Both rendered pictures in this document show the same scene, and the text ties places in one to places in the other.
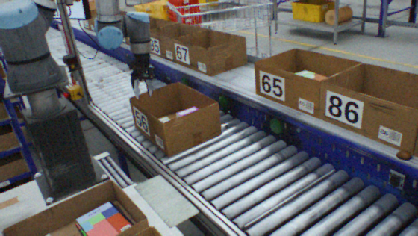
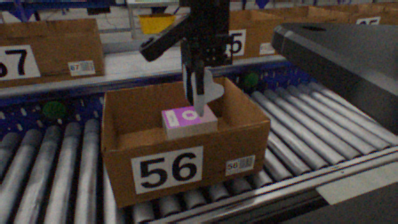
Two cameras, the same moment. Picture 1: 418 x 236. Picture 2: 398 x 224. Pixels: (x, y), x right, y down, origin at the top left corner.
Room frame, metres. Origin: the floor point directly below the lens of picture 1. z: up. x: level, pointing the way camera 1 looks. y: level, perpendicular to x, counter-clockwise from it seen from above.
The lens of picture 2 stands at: (1.42, 0.69, 1.23)
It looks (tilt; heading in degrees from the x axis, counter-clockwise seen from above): 31 degrees down; 283
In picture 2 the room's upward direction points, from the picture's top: straight up
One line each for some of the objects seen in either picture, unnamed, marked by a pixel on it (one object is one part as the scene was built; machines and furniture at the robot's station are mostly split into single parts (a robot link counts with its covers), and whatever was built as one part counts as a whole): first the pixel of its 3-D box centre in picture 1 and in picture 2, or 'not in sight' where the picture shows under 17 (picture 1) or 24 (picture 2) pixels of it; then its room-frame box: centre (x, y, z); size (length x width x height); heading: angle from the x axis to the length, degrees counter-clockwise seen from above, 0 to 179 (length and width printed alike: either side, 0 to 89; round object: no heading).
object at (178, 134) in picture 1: (174, 115); (180, 130); (1.60, 0.17, 0.83); 0.39 x 0.29 x 0.17; 31
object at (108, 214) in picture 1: (106, 224); not in sight; (0.92, 0.38, 0.79); 0.19 x 0.14 x 0.02; 38
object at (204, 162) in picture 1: (222, 154); (258, 129); (1.36, -0.04, 0.72); 0.52 x 0.05 x 0.05; 122
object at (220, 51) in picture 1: (209, 51); (46, 50); (2.20, -0.04, 0.96); 0.39 x 0.29 x 0.17; 32
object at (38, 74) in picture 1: (32, 66); not in sight; (1.27, 0.62, 1.25); 0.19 x 0.19 x 0.10
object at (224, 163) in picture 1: (231, 160); (274, 125); (1.31, -0.08, 0.72); 0.52 x 0.05 x 0.05; 122
